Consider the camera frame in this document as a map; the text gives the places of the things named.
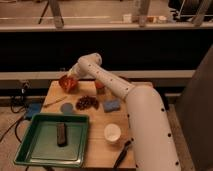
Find black handled knife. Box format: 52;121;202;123
113;140;131;170

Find dark rectangular block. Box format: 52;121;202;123
57;123;67;147

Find blue sponge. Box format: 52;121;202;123
103;99;121;113

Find wooden table board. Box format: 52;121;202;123
41;81;131;170

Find orange round fruit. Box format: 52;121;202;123
94;80;105;90

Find green plastic tray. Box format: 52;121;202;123
14;113;89;168

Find wooden stick utensil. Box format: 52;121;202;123
43;96;67;108

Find white cup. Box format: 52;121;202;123
104;124;121;144

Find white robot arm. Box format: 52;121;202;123
67;53;181;171

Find blue box on floor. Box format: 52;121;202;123
25;103;42;120

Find bunch of dark grapes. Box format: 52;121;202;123
76;96;99;110

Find grey round lid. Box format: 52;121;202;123
60;103;73;114

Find red chili pepper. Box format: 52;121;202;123
66;78;73;90

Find black cables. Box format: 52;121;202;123
0;81;33;143

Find red bowl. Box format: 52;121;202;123
59;75;78;93

